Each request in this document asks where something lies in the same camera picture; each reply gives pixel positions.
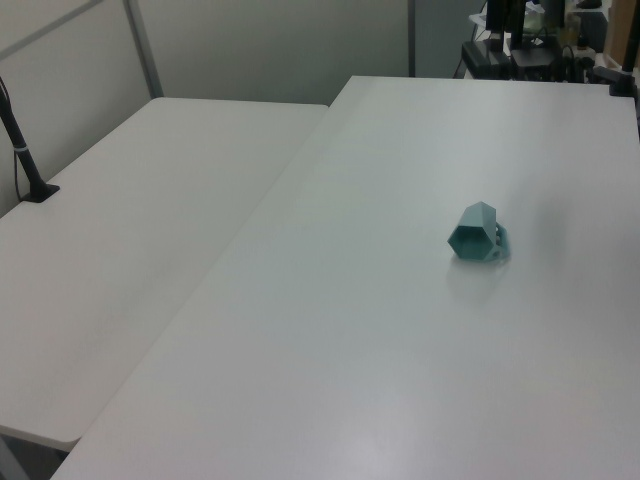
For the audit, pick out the white side table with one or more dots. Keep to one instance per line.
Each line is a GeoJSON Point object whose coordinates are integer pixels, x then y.
{"type": "Point", "coordinates": [125, 225]}

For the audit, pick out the beige wooden board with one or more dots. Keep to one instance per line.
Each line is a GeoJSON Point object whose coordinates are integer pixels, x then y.
{"type": "Point", "coordinates": [616, 42]}

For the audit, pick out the black table clamp with pole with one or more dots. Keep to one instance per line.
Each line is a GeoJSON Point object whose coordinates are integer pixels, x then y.
{"type": "Point", "coordinates": [620, 82]}

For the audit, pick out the dark upright device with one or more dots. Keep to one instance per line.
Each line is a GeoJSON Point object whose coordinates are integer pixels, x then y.
{"type": "Point", "coordinates": [496, 20]}

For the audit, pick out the black camera pole with base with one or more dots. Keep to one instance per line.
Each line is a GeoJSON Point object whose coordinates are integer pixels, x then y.
{"type": "Point", "coordinates": [25, 160]}

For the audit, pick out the grey metal partition post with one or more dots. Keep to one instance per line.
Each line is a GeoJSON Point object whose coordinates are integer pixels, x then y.
{"type": "Point", "coordinates": [412, 40]}
{"type": "Point", "coordinates": [144, 50]}

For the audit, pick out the black flat box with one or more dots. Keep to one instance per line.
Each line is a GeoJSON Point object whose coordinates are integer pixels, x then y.
{"type": "Point", "coordinates": [480, 56]}

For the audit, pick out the black stand with square base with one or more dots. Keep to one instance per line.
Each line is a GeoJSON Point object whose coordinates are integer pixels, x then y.
{"type": "Point", "coordinates": [532, 56]}

